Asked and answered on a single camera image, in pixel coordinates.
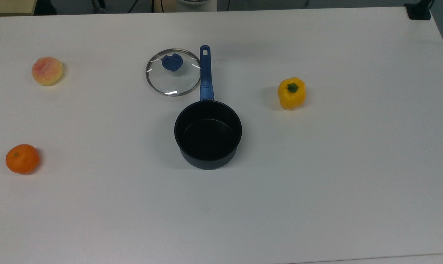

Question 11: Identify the glass lid with blue knob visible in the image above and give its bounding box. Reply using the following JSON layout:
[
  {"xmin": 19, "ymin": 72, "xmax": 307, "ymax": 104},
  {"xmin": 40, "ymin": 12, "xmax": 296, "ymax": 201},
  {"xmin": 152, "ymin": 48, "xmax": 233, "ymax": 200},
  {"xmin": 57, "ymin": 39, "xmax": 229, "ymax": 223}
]
[{"xmin": 145, "ymin": 48, "xmax": 202, "ymax": 97}]

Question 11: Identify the dark blue saucepan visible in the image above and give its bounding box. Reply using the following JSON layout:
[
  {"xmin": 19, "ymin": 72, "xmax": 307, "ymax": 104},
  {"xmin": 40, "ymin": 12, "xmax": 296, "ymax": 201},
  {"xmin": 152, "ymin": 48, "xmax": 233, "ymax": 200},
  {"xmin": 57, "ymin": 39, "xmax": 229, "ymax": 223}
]
[{"xmin": 174, "ymin": 45, "xmax": 243, "ymax": 171}]

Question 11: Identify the yellow bell pepper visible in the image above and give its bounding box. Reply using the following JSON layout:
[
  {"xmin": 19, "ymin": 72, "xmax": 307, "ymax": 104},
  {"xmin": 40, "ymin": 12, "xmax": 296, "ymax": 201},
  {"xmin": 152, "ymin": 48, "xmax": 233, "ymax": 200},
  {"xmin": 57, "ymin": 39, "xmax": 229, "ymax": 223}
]
[{"xmin": 277, "ymin": 77, "xmax": 307, "ymax": 110}]

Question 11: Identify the pink yellow peach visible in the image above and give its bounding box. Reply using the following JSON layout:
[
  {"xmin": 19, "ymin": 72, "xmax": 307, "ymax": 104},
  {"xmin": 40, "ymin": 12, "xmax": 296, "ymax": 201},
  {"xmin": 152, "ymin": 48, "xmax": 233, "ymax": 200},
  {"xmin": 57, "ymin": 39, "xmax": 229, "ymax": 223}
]
[{"xmin": 32, "ymin": 56, "xmax": 64, "ymax": 87}]

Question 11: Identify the orange mandarin fruit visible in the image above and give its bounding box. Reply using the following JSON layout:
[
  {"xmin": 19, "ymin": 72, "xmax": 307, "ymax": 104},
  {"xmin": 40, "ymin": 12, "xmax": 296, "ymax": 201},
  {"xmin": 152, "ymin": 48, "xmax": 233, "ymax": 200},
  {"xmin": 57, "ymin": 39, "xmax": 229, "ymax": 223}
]
[{"xmin": 5, "ymin": 144, "xmax": 40, "ymax": 175}]

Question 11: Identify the black clamp base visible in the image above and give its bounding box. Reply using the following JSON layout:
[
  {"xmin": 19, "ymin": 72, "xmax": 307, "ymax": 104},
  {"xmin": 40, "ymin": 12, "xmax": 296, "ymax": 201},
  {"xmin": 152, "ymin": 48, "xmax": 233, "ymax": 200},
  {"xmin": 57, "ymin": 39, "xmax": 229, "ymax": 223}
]
[{"xmin": 403, "ymin": 0, "xmax": 436, "ymax": 21}]

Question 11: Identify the light wooden board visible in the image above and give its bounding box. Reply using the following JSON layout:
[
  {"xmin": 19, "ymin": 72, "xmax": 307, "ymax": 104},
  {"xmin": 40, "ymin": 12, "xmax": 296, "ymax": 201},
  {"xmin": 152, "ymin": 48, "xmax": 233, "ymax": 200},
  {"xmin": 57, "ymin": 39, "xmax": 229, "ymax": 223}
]
[{"xmin": 0, "ymin": 0, "xmax": 38, "ymax": 17}]

